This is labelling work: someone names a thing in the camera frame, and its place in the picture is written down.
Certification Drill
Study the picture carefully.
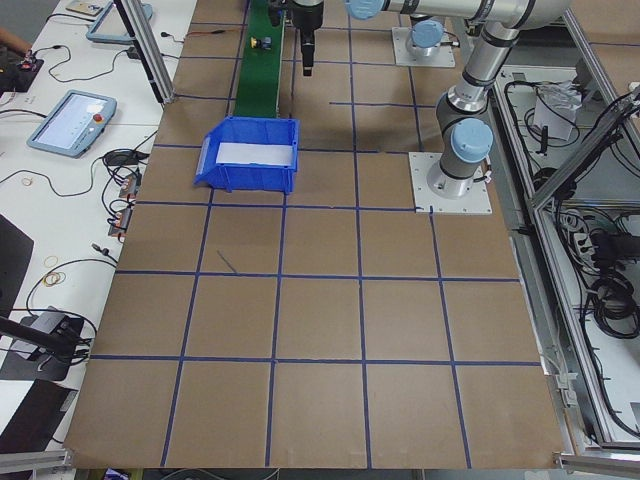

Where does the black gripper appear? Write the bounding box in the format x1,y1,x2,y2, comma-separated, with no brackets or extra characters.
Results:
267,0,324,77

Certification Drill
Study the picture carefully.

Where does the yellow push button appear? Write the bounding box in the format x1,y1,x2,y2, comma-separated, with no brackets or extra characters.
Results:
249,36,272,51

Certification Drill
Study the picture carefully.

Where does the green conveyor belt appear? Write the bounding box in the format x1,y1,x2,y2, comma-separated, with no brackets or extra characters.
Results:
234,1,284,118

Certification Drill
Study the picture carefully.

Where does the blue source bin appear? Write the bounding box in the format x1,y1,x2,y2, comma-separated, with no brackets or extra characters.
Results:
194,116,300,194

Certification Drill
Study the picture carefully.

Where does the white foam in source bin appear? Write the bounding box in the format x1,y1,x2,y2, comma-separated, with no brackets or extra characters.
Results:
216,142,294,167

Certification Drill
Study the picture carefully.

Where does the far teach pendant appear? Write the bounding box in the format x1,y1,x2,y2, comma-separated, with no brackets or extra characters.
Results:
86,1,132,45

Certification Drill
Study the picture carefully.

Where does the teach pendant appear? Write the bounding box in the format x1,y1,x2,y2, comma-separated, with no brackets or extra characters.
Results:
86,1,132,45
26,90,117,158

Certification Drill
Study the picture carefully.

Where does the near teach pendant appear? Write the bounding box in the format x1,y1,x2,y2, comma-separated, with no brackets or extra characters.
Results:
26,90,117,158

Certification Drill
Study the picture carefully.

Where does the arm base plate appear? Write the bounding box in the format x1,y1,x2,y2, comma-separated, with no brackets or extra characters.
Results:
408,152,492,215
391,27,455,68

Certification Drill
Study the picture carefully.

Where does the aluminium frame post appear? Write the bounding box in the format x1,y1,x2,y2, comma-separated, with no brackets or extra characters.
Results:
114,0,175,105

